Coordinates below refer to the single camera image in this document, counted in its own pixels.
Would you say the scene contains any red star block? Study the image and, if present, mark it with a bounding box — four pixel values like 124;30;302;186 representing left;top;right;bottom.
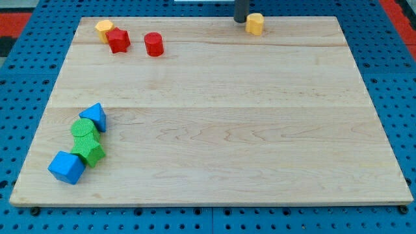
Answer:
105;27;131;53

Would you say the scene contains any green star block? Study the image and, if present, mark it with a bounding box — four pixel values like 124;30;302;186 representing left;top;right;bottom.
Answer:
70;135;106;168

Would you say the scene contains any light wooden board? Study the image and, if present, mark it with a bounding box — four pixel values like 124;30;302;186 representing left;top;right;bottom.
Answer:
10;16;413;207

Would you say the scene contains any red cylinder block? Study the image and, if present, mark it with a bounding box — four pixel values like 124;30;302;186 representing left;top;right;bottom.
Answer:
144;32;164;57

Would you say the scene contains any yellow heart block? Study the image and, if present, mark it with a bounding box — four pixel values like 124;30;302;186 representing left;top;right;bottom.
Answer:
245;13;265;36

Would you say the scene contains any blue triangle block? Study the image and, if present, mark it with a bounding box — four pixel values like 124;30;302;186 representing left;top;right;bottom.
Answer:
79;103;107;133

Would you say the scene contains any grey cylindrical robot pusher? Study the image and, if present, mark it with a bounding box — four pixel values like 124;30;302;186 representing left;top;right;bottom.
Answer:
233;0;250;23

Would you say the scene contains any green cylinder block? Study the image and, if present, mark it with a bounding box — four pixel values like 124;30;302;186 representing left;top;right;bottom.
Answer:
71;118;100;142

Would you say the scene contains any yellow hexagon block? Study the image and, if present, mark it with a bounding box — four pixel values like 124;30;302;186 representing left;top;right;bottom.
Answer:
94;19;114;44

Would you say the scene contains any blue cube block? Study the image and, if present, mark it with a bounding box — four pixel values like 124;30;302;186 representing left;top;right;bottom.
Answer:
47;151;86;185

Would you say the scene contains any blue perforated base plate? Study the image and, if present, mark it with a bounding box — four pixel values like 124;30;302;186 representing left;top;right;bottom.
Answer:
1;1;415;233

